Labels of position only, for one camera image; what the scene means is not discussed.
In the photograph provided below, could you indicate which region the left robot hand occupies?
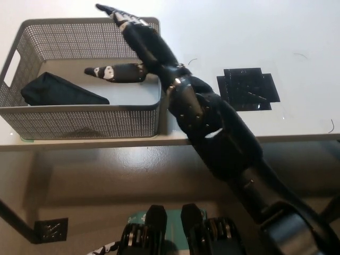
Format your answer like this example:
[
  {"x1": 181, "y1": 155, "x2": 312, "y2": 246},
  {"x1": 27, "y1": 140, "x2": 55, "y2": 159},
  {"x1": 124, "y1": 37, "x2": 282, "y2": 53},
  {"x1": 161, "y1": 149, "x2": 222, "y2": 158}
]
[{"x1": 91, "y1": 240, "x2": 121, "y2": 255}]

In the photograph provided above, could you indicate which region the black table foot plate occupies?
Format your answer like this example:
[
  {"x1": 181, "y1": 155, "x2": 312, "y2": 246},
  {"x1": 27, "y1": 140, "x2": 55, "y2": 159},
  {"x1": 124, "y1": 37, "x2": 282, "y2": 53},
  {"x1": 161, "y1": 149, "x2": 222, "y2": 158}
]
[{"x1": 33, "y1": 217, "x2": 69, "y2": 244}]

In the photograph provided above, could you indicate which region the grey perforated plastic basket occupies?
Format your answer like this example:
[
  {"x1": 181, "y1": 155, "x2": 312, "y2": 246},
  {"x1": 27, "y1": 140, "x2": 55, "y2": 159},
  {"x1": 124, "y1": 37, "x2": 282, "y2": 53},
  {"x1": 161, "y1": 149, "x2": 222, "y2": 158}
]
[{"x1": 0, "y1": 17, "x2": 163, "y2": 141}]

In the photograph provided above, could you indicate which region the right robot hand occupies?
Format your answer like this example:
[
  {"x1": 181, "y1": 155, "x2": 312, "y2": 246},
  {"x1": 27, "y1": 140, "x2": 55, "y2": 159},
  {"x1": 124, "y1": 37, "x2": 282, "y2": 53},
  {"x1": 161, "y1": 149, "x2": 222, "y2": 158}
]
[{"x1": 84, "y1": 3, "x2": 186, "y2": 83}]

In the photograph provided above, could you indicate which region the black table leg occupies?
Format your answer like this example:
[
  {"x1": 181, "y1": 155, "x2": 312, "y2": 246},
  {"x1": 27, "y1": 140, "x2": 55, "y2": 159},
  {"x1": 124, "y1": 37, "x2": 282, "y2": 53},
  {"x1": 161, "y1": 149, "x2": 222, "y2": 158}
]
[
  {"x1": 0, "y1": 199, "x2": 38, "y2": 244},
  {"x1": 320, "y1": 195, "x2": 340, "y2": 224}
]

